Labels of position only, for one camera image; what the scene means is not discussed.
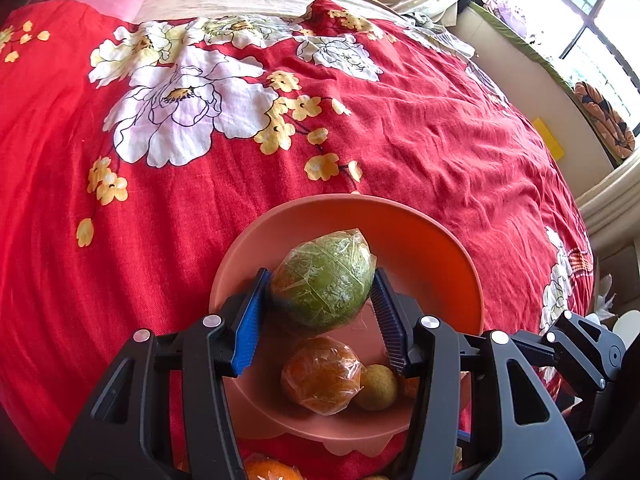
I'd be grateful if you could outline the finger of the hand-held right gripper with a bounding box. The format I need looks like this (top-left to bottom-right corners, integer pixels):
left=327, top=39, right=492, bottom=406
left=512, top=310, right=627, bottom=401

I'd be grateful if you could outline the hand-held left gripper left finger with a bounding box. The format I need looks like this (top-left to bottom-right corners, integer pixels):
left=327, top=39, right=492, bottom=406
left=52, top=267, right=273, bottom=480

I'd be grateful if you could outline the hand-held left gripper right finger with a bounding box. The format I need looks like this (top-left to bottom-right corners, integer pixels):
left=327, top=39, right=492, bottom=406
left=369, top=267, right=588, bottom=480

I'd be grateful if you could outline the pink plastic plate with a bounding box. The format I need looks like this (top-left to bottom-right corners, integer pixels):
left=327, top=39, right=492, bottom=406
left=208, top=194, right=485, bottom=457

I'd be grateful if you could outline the green mango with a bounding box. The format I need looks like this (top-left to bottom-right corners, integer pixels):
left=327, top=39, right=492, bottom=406
left=270, top=229, right=377, bottom=333

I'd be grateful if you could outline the orange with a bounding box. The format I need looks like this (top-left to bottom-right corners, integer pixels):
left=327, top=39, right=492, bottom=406
left=280, top=336, right=365, bottom=416
left=243, top=452, right=306, bottom=480

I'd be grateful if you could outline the small brown pear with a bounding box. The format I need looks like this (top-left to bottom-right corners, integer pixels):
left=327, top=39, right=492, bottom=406
left=354, top=364, right=400, bottom=412

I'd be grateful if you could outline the red floral blanket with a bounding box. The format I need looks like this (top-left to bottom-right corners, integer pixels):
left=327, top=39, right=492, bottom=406
left=0, top=0, right=596, bottom=480

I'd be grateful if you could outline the yellow box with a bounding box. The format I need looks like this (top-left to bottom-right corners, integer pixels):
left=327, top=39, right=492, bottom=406
left=531, top=117, right=566, bottom=162

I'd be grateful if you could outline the orange patterned cushion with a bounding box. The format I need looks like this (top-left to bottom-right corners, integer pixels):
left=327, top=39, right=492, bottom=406
left=573, top=81, right=637, bottom=161

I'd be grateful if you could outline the green edged sill mat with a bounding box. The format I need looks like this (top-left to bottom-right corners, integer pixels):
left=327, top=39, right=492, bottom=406
left=467, top=2, right=626, bottom=161

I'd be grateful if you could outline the window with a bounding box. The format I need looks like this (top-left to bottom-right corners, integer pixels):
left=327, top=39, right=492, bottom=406
left=500, top=0, right=640, bottom=126

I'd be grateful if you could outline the pink pillow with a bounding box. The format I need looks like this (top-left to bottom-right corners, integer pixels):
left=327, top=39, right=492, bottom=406
left=27, top=0, right=157, bottom=23

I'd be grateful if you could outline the cream bed frame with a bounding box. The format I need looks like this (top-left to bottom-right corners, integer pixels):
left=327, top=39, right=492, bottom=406
left=575, top=152, right=640, bottom=241

